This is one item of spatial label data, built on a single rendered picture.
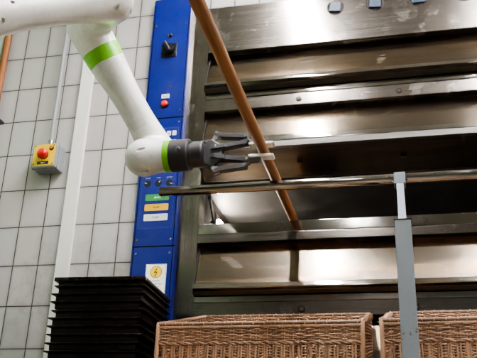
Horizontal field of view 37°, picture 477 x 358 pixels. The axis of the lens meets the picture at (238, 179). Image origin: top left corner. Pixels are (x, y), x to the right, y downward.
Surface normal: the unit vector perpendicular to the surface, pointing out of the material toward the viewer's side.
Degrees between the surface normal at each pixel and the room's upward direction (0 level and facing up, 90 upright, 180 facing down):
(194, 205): 90
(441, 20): 90
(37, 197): 90
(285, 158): 170
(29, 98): 90
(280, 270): 70
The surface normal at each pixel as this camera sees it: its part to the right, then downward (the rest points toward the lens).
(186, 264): -0.22, -0.39
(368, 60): -0.19, -0.68
